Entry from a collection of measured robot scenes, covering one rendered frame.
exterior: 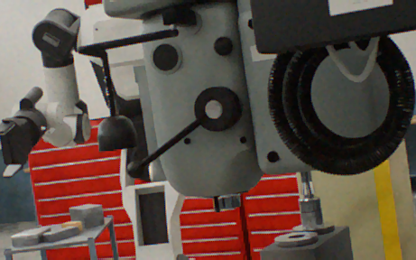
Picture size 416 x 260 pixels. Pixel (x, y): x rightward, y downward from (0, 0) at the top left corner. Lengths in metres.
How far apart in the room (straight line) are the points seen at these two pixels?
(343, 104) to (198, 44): 0.25
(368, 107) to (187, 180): 0.33
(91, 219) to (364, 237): 2.01
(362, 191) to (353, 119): 1.91
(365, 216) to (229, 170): 1.85
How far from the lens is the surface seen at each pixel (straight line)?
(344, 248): 1.73
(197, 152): 1.27
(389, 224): 3.08
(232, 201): 1.35
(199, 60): 1.26
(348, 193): 3.08
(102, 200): 6.72
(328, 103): 1.18
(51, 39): 2.15
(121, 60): 2.06
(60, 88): 2.21
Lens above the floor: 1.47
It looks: 3 degrees down
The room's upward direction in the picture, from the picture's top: 9 degrees counter-clockwise
